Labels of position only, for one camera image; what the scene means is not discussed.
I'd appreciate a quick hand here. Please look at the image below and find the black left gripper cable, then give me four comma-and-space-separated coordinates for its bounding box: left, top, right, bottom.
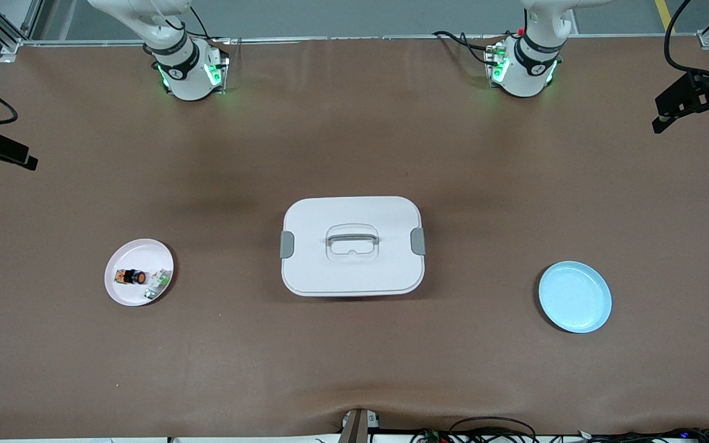
663, 0, 709, 81

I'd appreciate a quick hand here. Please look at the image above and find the black arm base cable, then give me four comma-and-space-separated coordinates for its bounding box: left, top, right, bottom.
188, 6, 230, 42
433, 30, 503, 67

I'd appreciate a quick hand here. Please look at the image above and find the looped black cable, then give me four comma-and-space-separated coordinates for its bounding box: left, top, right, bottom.
449, 417, 538, 441

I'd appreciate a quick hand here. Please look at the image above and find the light blue plate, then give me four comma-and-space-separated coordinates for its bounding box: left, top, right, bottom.
538, 261, 612, 334

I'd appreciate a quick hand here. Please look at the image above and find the white lidded storage box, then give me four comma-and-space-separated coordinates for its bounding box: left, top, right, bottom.
279, 196, 427, 298

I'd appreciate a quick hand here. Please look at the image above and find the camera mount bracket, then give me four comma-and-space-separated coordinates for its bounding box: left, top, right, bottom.
339, 408, 381, 443

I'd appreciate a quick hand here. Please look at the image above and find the pink plate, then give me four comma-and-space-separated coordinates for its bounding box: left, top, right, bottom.
104, 238, 175, 307

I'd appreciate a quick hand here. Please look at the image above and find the small green switch part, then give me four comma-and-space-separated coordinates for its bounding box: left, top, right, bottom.
143, 269, 172, 301

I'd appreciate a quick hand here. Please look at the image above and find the brown table mat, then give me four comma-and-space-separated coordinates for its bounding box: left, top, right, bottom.
0, 36, 709, 439

